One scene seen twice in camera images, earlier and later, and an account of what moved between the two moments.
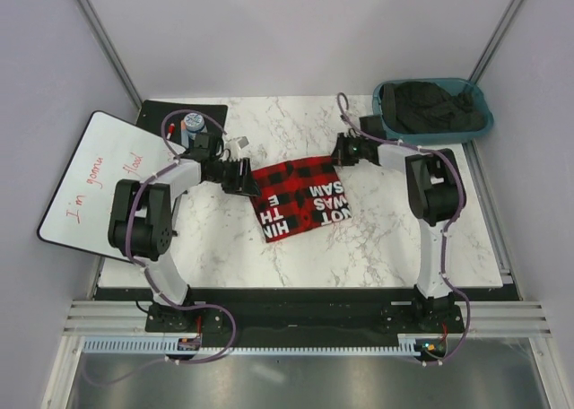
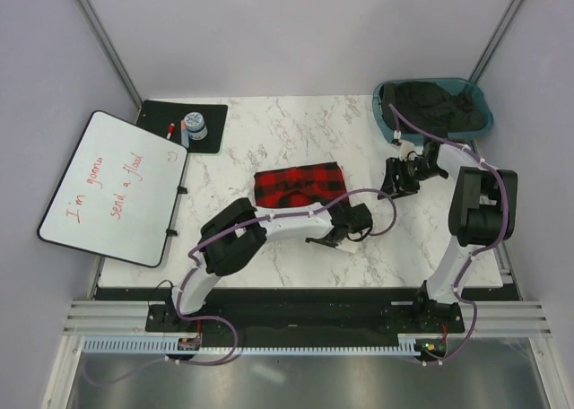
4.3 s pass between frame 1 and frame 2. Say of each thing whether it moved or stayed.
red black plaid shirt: stayed
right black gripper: moved
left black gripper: moved
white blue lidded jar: stayed
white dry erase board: stayed
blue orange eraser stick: stayed
